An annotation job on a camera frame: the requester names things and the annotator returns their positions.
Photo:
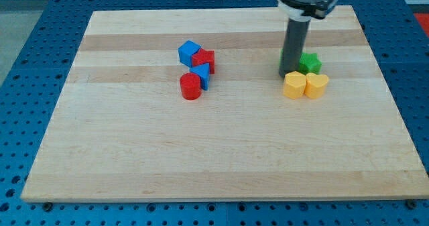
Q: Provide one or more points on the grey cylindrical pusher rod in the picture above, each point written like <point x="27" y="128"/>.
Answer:
<point x="293" y="45"/>

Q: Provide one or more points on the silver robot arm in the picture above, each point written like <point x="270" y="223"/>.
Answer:
<point x="299" y="13"/>

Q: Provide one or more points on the yellow hexagon block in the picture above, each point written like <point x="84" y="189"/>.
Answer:
<point x="294" y="85"/>

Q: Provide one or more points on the yellow heart block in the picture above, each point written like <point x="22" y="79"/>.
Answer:
<point x="315" y="85"/>

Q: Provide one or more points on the green block behind rod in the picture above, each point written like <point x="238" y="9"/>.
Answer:
<point x="281" y="60"/>

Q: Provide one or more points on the green star block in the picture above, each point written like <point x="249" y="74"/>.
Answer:
<point x="309" y="63"/>

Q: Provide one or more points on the red star block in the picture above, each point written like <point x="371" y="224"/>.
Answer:
<point x="202" y="57"/>

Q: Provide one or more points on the blue triangle block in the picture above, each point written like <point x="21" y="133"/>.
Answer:
<point x="203" y="71"/>

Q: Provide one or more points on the blue cube block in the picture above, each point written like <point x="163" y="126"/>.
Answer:
<point x="186" y="51"/>

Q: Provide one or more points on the red cylinder block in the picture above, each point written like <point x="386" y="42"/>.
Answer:
<point x="190" y="86"/>

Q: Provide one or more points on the wooden board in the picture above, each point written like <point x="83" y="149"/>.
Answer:
<point x="122" y="132"/>

